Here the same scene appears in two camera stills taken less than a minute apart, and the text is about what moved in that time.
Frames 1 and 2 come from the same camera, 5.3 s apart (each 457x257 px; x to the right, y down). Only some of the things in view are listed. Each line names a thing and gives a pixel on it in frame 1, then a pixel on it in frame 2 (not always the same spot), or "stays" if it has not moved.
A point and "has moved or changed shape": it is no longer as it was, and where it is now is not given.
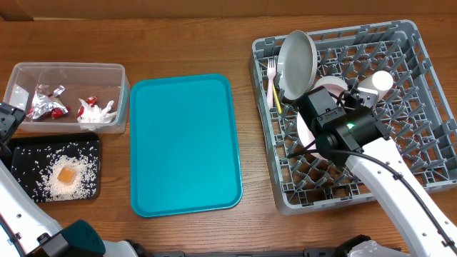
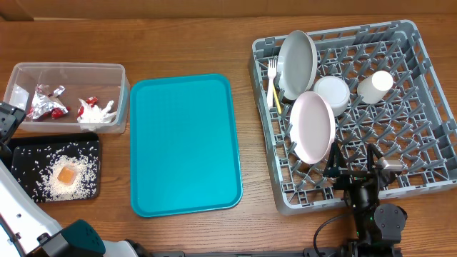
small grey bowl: x=333 y=83 has moved or changed shape
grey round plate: x=297 y=66 stays
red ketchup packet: x=91 y=101 stays
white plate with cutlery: x=306 y=135 has moved or changed shape
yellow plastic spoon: x=277 y=99 stays
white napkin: x=95 y=118 stays
